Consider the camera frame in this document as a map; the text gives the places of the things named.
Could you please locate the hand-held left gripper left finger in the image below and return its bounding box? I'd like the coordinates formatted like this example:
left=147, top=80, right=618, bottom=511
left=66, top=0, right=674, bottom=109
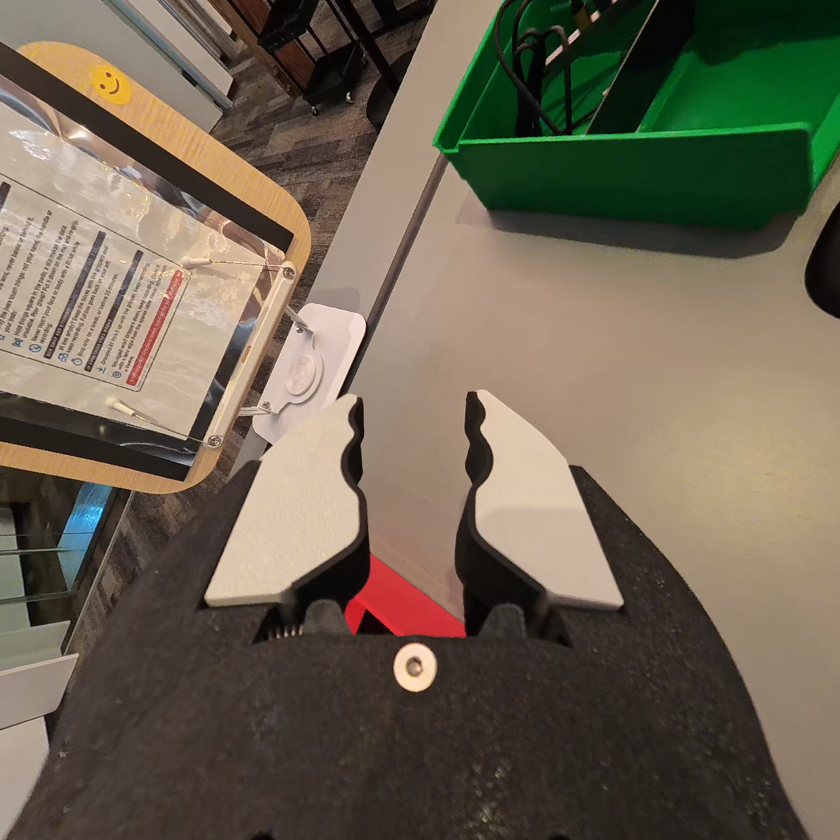
left=203, top=394, right=370, bottom=613

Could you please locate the yellow smiley sticker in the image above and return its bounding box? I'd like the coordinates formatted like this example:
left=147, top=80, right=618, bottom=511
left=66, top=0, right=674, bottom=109
left=89, top=63, right=131, bottom=106

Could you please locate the black rounded object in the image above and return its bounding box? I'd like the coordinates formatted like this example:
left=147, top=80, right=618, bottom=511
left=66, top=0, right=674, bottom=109
left=804, top=202, right=840, bottom=309

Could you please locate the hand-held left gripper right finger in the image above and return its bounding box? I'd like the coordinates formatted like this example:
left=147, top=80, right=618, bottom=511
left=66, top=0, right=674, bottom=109
left=455, top=390, right=625, bottom=621

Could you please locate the green plastic bin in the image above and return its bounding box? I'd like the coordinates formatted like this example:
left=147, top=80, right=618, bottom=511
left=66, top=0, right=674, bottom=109
left=432, top=0, right=840, bottom=231

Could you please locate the wooden instruction board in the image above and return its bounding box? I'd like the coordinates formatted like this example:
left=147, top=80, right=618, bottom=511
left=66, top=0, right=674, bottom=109
left=0, top=41, right=313, bottom=494

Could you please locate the black wheeled cart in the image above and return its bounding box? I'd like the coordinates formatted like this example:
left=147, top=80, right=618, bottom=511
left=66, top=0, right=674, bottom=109
left=259, top=0, right=368, bottom=118

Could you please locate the black coiled cable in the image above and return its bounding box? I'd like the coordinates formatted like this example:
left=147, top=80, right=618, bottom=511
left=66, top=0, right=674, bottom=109
left=493, top=0, right=595, bottom=137

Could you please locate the red plastic bin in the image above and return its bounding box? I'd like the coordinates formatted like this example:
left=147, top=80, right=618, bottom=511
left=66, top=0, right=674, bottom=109
left=344, top=553, right=468, bottom=639

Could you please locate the grey bin divider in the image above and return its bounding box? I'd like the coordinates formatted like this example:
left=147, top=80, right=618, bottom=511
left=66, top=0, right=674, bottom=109
left=586, top=0, right=698, bottom=135

